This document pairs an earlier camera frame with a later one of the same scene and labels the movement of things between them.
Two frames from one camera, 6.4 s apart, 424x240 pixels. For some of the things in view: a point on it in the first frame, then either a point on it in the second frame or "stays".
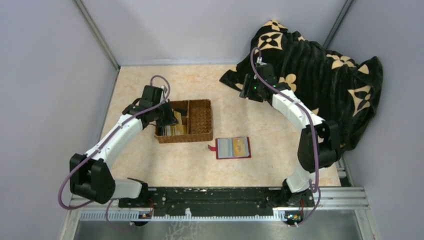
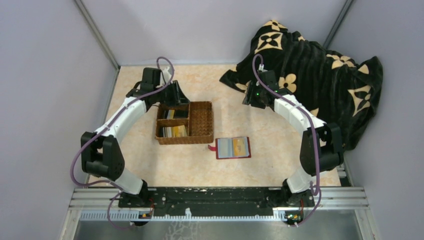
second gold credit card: x=239 y=147 stays
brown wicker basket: x=195 y=118 stays
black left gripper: x=166 y=117 to x=175 y=94
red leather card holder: x=232 y=148 stays
